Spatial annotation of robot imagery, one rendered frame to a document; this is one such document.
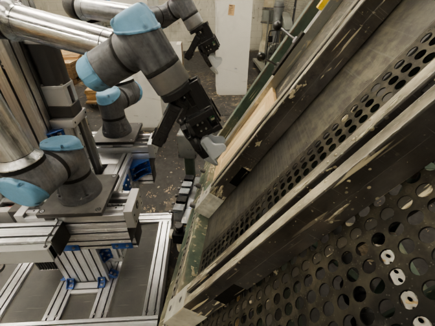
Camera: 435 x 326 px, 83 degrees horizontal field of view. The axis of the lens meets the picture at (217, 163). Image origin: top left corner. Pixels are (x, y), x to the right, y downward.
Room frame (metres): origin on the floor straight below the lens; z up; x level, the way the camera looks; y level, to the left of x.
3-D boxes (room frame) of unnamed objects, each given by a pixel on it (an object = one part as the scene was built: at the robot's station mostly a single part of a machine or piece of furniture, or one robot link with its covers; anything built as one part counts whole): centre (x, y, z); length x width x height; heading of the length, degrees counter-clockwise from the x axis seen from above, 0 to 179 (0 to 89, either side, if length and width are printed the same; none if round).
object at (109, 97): (1.21, 0.54, 1.20); 0.13 x 0.12 x 0.14; 158
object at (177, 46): (6.09, 1.09, 0.36); 0.58 x 0.45 x 0.72; 93
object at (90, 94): (4.34, 2.01, 0.15); 0.61 x 0.52 x 0.31; 3
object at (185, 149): (1.42, 0.19, 0.84); 0.12 x 0.12 x 0.18; 83
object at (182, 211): (0.98, 0.18, 0.69); 0.50 x 0.14 x 0.24; 173
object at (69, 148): (0.70, 0.52, 1.20); 0.13 x 0.12 x 0.14; 169
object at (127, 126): (1.21, 0.54, 1.09); 0.15 x 0.15 x 0.10
